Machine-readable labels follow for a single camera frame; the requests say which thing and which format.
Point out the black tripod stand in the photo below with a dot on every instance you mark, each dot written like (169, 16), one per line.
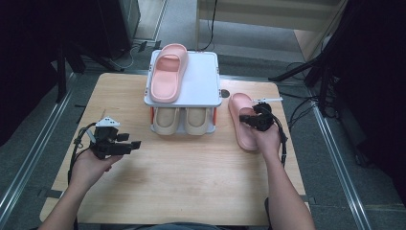
(60, 73)

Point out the dark cabinet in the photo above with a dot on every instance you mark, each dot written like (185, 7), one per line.
(118, 28)

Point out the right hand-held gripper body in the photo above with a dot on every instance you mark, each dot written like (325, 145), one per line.
(263, 119)

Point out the white shoe rack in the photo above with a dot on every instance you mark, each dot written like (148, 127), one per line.
(201, 80)

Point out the dark curtain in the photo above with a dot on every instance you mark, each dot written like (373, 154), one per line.
(28, 48)
(373, 80)

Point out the person's right hand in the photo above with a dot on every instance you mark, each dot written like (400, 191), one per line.
(268, 142)

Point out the metal floor rail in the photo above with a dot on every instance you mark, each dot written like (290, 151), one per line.
(32, 153)
(338, 166)

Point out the black chair armrest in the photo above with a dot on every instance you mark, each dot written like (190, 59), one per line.
(267, 214)

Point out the black tape strip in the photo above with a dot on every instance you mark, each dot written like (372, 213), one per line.
(51, 193)
(311, 200)

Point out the cream perforated clog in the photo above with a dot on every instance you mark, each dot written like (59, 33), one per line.
(197, 119)
(166, 119)

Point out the beige wooden platform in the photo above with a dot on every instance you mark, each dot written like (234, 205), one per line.
(255, 12)

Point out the pink slipper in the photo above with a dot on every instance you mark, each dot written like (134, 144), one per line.
(167, 76)
(242, 137)

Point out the black metal stand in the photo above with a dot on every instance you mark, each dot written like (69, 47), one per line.
(297, 68)

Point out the person's left hand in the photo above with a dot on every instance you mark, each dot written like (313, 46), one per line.
(86, 171)

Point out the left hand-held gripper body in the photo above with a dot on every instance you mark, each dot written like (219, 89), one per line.
(105, 140)

